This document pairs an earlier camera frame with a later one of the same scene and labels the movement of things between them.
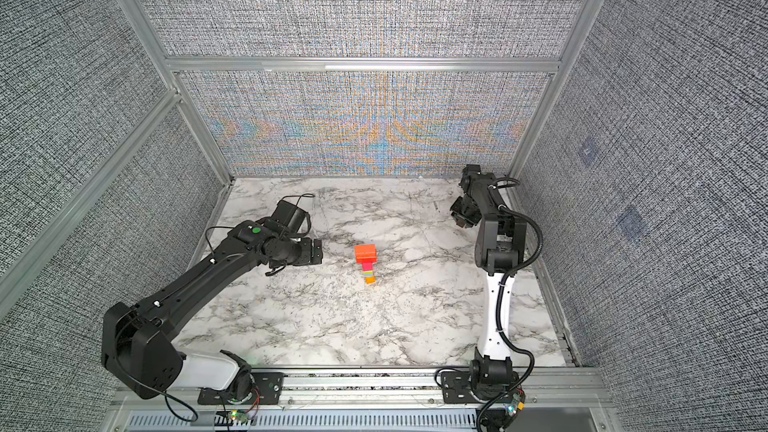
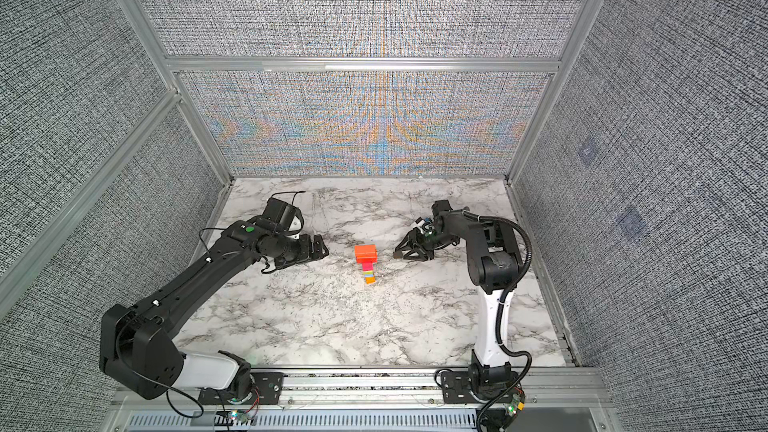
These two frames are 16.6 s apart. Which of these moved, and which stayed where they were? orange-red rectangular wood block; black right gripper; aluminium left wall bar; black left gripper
Moved: black right gripper
Stayed: black left gripper; aluminium left wall bar; orange-red rectangular wood block
